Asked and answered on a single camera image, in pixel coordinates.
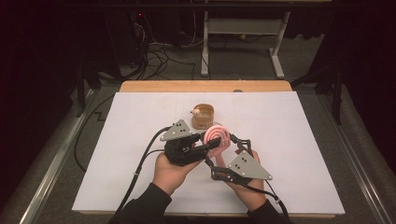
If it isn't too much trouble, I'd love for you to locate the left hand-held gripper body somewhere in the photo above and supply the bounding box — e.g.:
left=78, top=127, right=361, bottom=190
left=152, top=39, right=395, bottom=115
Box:
left=160, top=119, right=208, bottom=167

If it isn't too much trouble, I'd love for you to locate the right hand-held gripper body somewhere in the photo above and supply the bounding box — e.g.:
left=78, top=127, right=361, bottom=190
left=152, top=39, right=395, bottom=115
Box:
left=228, top=150, right=274, bottom=185

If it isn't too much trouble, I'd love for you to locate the pink vented hairbrush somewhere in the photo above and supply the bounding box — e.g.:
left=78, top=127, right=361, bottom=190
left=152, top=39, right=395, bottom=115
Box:
left=203, top=124, right=233, bottom=170

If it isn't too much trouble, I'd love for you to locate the person's right hand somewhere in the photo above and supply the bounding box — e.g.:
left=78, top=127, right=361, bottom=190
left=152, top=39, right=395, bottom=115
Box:
left=226, top=150, right=268, bottom=213

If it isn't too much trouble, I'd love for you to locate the person's left hand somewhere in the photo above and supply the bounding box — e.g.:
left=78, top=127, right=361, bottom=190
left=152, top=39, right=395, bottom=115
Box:
left=152, top=152, right=204, bottom=196

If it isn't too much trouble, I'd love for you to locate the wooden table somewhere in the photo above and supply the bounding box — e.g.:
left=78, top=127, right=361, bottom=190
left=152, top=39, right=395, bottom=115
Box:
left=72, top=79, right=346, bottom=219

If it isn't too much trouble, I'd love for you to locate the white table cover sheet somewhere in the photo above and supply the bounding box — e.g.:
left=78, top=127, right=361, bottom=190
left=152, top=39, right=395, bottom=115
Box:
left=72, top=91, right=346, bottom=216

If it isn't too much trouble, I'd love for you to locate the black stand leg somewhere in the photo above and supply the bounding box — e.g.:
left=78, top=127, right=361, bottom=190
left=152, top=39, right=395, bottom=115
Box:
left=291, top=60, right=345, bottom=126
left=75, top=60, right=104, bottom=119

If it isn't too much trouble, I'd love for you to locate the right hand-held gripper black cable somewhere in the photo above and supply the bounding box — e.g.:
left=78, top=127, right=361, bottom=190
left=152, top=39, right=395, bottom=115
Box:
left=239, top=178, right=291, bottom=220

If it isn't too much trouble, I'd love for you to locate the hand-held gripper black cable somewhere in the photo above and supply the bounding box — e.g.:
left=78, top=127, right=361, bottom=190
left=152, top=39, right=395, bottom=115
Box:
left=239, top=178, right=291, bottom=220
left=114, top=125, right=173, bottom=217

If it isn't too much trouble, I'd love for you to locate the left hand-held gripper black cable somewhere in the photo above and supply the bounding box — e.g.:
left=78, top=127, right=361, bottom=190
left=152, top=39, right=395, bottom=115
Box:
left=114, top=125, right=173, bottom=217

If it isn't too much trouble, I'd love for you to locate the bundle of floor cables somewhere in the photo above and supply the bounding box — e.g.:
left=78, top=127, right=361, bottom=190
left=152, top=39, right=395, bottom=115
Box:
left=122, top=12, right=205, bottom=81

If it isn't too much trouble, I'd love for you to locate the long black floor cable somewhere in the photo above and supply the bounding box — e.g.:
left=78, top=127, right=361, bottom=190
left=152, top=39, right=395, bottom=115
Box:
left=73, top=93, right=116, bottom=173

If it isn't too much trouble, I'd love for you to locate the metal floor rail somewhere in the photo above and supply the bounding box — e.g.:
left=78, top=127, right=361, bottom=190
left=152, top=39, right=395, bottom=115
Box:
left=318, top=92, right=393, bottom=224
left=19, top=88, right=96, bottom=224

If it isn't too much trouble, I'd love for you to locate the white metal stand frame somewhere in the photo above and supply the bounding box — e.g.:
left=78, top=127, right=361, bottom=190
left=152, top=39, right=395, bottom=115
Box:
left=200, top=10, right=291, bottom=79

